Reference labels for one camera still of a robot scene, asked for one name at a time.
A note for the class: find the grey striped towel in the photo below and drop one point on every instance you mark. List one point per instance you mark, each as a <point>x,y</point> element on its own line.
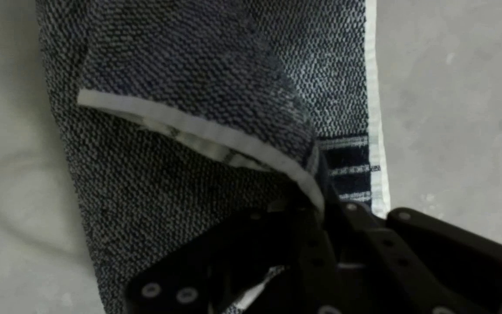
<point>205,88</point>

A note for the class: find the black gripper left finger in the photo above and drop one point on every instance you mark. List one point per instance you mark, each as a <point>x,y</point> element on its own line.
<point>252,262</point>

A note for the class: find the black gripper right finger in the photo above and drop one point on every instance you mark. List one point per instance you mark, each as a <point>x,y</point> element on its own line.
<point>426,267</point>

